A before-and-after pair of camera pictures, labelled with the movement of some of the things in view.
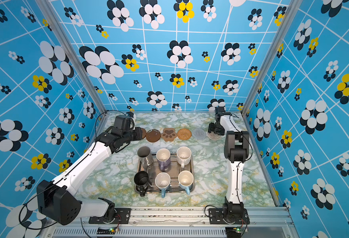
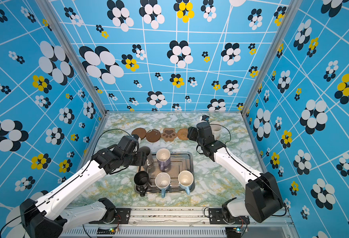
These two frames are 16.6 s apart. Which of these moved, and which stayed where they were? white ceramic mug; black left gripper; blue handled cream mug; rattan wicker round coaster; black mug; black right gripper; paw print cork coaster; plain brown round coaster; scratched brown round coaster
Moved: white ceramic mug; black left gripper; black right gripper
Stayed: black mug; scratched brown round coaster; plain brown round coaster; rattan wicker round coaster; paw print cork coaster; blue handled cream mug
